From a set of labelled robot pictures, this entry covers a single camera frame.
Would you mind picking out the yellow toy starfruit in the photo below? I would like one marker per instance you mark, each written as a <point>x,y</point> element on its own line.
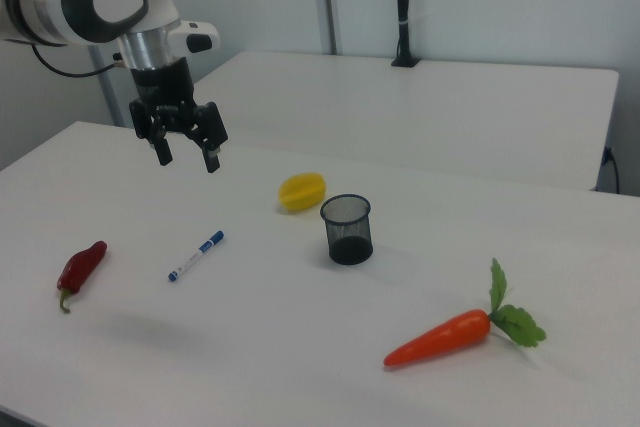
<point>301,192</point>

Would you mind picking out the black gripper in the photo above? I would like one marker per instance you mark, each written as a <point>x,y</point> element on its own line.
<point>165,92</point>

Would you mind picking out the blue white marker pen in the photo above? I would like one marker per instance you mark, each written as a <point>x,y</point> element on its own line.
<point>196,255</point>

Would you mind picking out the white table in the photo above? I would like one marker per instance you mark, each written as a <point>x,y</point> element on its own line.
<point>415,112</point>

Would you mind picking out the black mesh pen cup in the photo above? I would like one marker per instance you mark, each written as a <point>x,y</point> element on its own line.
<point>347,229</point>

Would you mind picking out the black pole with base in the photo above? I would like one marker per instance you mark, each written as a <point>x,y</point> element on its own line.
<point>402,7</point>

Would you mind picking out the orange toy carrot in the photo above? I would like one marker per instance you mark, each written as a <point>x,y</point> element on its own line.
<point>450,334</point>

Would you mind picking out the red toy chili pepper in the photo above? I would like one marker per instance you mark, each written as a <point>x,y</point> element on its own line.
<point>80,269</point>

